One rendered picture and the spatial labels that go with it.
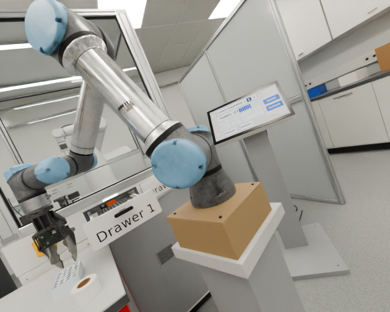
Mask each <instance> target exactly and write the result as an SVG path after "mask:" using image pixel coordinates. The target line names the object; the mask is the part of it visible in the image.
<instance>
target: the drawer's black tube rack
mask: <svg viewBox="0 0 390 312"><path fill-rule="evenodd" d="M132 198H133V197H131V196H128V197H126V198H124V199H122V200H120V201H118V202H116V203H114V204H112V205H110V206H108V207H106V208H104V209H102V210H100V211H98V212H97V214H98V216H100V215H102V214H104V213H105V212H108V211H109V210H112V209H114V208H115V207H117V206H119V205H121V204H123V203H125V202H127V201H128V200H129V199H130V200H131V199H132Z"/></svg>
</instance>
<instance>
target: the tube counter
mask: <svg viewBox="0 0 390 312"><path fill-rule="evenodd" d="M260 104H261V103H260V101H259V100H256V101H254V102H252V103H249V104H247V105H245V106H243V107H241V108H238V109H236V110H233V114H234V115H237V114H238V113H241V112H243V111H246V110H248V109H250V108H253V107H255V106H258V105H260Z"/></svg>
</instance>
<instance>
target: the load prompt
mask: <svg viewBox="0 0 390 312"><path fill-rule="evenodd" d="M256 99H258V96H257V94H253V95H251V96H249V97H246V98H244V99H242V100H240V101H238V102H236V103H233V104H231V105H229V106H226V107H225V108H222V109H220V110H218V111H216V114H217V116H220V115H222V114H224V113H226V112H228V111H231V110H233V109H235V108H238V107H239V106H242V105H245V104H247V103H249V102H251V101H253V100H256Z"/></svg>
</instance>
